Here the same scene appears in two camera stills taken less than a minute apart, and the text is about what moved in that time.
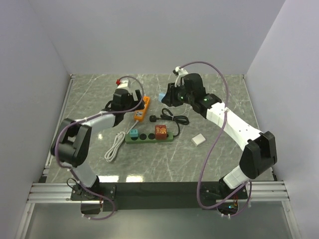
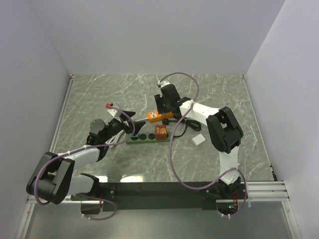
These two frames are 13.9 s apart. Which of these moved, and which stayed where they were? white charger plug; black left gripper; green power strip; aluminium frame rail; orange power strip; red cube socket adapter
Moved: black left gripper; orange power strip
Stayed: aluminium frame rail; white charger plug; green power strip; red cube socket adapter
